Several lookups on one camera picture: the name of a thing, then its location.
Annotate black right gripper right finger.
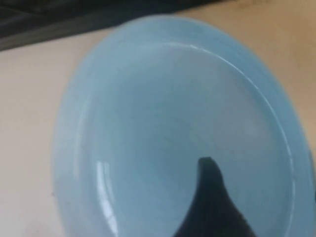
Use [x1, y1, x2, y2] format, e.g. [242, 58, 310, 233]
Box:
[308, 150, 316, 201]

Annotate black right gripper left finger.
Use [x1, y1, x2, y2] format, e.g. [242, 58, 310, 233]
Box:
[172, 157, 263, 237]

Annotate light blue plate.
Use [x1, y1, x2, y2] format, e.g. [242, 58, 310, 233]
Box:
[50, 16, 316, 237]

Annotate black plastic drip tray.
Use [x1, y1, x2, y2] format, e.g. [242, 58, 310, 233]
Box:
[0, 0, 219, 52]

